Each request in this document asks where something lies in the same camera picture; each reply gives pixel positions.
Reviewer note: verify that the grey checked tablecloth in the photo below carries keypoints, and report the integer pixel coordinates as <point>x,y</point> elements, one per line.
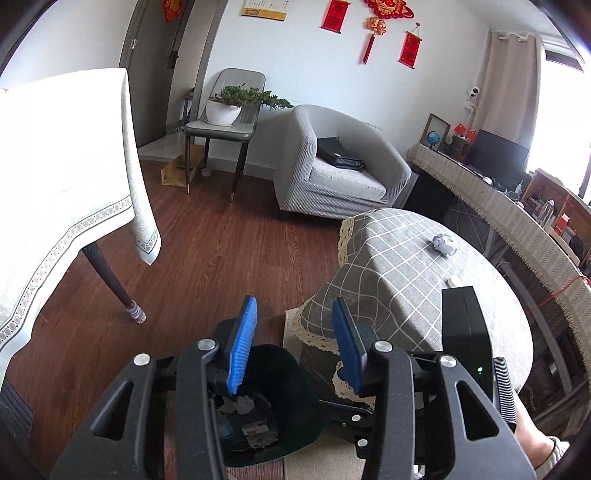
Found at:
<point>406,277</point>

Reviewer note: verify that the wall calendar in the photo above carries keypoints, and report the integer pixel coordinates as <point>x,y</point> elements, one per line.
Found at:
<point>263,10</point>

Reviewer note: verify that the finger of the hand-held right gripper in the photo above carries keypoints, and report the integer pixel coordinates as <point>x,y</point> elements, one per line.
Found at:
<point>341,410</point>
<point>359,444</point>

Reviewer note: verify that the small blue globe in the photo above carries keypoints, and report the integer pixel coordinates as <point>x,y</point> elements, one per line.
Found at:
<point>433,138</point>

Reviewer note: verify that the grey armchair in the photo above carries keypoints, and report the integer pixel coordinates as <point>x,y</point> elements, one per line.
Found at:
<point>346,184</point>

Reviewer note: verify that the small grey paper wad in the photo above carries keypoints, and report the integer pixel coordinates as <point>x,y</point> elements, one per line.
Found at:
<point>245,404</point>

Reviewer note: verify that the beige lace desk cloth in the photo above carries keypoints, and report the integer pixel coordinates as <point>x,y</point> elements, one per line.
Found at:
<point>508,212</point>

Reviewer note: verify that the small red flags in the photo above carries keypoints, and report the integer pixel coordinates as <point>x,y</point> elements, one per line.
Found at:
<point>464,130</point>

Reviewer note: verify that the black bag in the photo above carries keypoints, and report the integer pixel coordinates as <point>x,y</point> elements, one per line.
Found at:
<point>337,152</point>

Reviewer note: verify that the picture frame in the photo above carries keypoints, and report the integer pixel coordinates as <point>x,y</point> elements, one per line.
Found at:
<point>442,124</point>

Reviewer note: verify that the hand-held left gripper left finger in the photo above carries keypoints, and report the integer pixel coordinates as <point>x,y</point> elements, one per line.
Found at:
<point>240,350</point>

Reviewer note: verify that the grey dining chair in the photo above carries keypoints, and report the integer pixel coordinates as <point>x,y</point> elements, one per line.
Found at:
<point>240,78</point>

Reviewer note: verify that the black table leg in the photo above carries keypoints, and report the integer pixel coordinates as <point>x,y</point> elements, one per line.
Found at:
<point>106,272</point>

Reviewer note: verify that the brown wooden desk organizer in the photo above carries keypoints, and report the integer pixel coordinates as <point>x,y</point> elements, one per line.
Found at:
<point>554,184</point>

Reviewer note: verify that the cardboard box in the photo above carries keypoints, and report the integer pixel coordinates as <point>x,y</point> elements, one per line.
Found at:
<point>178,173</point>

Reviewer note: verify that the striped table leg sock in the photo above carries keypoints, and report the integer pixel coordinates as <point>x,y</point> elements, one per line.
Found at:
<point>136,314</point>

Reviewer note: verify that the white security camera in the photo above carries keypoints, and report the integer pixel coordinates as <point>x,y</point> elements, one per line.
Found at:
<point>473,94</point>

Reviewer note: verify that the beige curtain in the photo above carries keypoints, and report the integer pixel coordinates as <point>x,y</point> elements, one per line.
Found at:
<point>508,92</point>

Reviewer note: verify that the red door decoration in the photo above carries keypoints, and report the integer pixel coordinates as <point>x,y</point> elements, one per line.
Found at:
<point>171,9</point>

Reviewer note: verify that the pale patterned tablecloth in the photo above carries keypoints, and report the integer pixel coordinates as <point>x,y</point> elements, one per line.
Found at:
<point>60,184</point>

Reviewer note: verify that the red wall scroll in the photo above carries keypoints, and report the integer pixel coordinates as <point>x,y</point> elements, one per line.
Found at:
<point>336,16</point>
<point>410,48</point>

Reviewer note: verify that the person's right forearm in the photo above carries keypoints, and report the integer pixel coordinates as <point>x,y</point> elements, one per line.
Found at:
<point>531,434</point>

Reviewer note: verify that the potted plant in white pot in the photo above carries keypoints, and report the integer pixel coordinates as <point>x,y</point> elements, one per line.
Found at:
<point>221,113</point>

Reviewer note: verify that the black packet with barcode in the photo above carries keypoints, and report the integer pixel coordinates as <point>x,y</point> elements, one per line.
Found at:
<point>258,433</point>

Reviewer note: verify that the dark green trash bin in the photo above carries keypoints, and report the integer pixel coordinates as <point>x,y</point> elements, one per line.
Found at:
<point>286,392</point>

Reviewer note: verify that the dark grey door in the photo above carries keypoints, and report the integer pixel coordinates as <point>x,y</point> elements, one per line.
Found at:
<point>147,92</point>

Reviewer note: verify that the crumpled white paper ball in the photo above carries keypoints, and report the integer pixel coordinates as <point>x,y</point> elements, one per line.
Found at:
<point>444,244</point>

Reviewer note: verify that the black monitor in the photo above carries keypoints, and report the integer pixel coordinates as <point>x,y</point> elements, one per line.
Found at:
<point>498,157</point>

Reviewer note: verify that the large red knot ornament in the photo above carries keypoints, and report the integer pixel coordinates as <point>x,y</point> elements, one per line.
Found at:
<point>385,7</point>

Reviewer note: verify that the brown wooden box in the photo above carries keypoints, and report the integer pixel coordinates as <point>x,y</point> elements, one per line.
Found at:
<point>459,148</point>

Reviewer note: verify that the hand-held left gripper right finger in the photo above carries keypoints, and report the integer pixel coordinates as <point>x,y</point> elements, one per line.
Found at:
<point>346,350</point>

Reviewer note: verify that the small red knot tassel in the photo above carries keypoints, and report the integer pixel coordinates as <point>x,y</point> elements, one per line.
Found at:
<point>375,26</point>

